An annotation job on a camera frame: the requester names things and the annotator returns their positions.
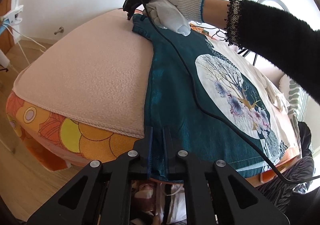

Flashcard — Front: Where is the teal and white printed shirt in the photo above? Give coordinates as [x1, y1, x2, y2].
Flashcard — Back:
[132, 14, 288, 181]

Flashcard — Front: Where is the right forearm black sleeve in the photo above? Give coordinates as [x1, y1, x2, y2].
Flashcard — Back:
[201, 0, 320, 106]

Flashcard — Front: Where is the right hand white knit glove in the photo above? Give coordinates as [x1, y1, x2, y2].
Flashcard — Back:
[146, 0, 204, 36]

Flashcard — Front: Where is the orange floral bed sheet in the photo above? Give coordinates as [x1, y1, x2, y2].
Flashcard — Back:
[5, 92, 137, 171]

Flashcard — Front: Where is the pink fleece blanket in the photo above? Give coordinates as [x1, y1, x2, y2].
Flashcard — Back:
[13, 9, 153, 138]

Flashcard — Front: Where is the metal door stopper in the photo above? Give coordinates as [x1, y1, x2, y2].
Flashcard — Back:
[54, 26, 65, 35]

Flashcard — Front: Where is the black striped skirt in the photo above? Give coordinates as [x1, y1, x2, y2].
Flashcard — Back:
[256, 122, 314, 214]

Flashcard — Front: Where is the white folded garment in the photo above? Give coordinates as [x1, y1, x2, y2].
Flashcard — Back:
[208, 38, 299, 148]

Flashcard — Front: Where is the white clip desk lamp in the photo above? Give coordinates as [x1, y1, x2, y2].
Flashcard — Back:
[1, 5, 24, 26]

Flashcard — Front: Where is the wooden door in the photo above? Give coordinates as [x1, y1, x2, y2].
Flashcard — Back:
[0, 0, 16, 55]

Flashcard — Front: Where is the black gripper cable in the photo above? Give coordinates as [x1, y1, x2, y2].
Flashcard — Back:
[131, 0, 320, 186]

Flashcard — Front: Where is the white ring light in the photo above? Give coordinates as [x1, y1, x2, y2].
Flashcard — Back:
[257, 0, 289, 12]

